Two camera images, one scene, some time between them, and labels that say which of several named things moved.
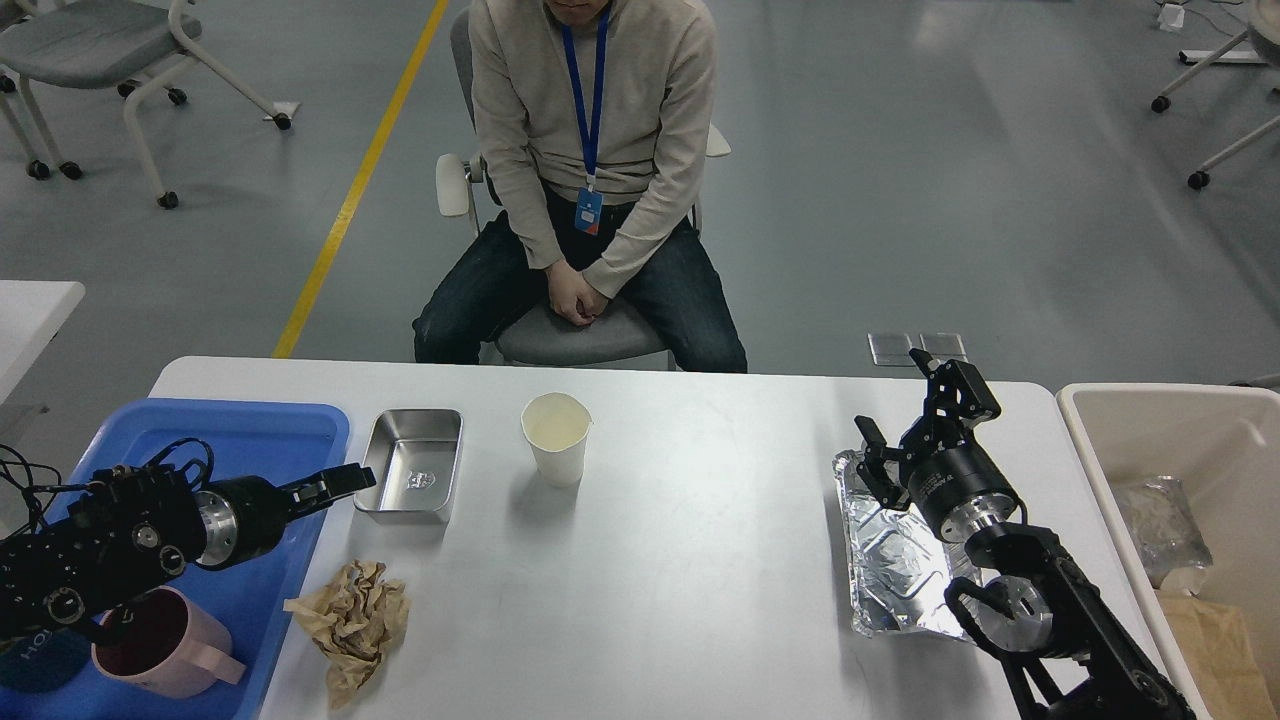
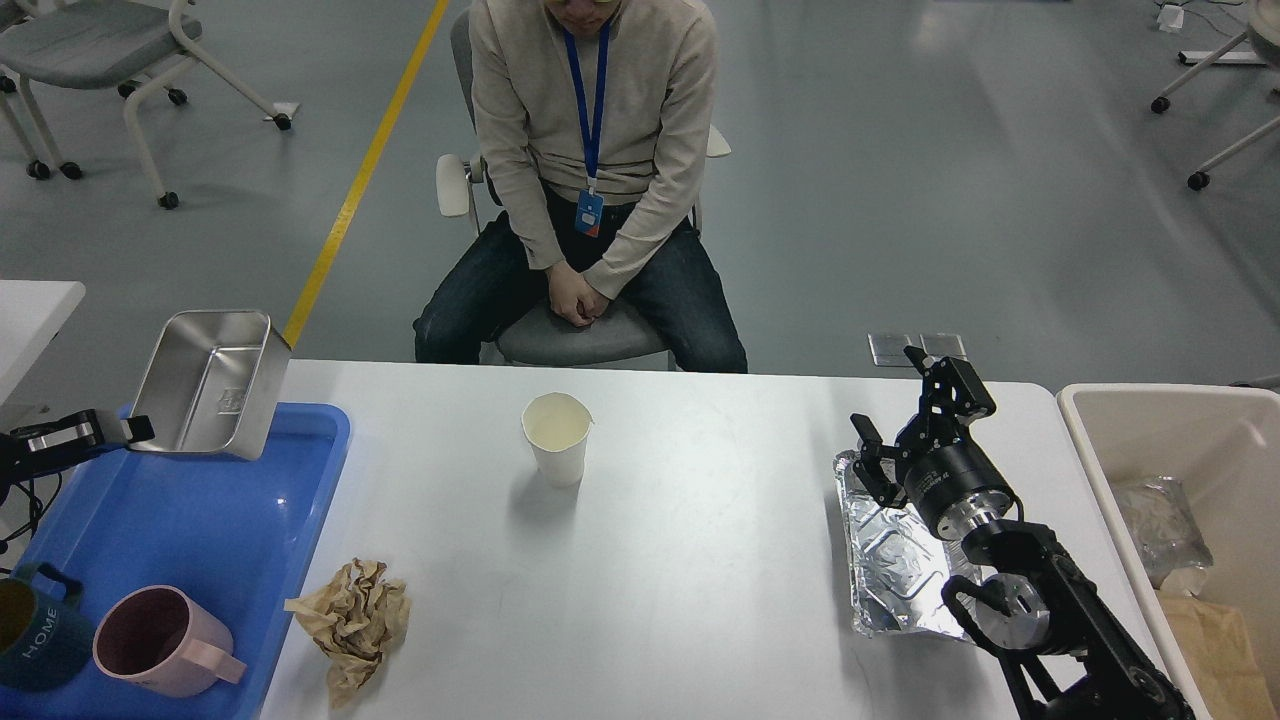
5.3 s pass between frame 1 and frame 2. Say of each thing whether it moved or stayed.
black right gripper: stayed
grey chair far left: stayed
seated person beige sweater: stayed
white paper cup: stayed
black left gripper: moved
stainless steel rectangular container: moved
